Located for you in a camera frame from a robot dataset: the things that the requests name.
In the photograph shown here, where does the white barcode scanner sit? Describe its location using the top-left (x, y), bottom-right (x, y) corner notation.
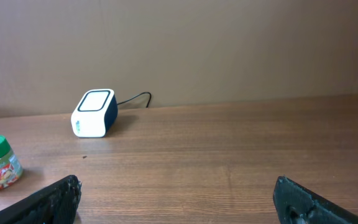
top-left (71, 89), bottom-right (118, 138)

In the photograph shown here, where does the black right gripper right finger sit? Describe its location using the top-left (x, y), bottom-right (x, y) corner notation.
top-left (273, 176), bottom-right (358, 224)

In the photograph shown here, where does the black scanner cable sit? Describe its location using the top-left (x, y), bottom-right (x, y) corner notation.
top-left (117, 91), bottom-right (152, 109)

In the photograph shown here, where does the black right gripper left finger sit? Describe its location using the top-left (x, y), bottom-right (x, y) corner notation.
top-left (0, 175), bottom-right (81, 224)

